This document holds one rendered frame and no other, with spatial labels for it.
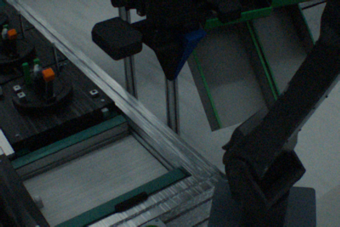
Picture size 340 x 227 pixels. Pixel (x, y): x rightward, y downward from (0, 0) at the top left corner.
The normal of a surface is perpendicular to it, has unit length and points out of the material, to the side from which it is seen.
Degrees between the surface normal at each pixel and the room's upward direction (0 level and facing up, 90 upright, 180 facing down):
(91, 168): 0
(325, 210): 0
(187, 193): 0
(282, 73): 45
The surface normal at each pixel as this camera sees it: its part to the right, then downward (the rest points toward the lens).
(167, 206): -0.04, -0.81
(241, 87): 0.25, -0.21
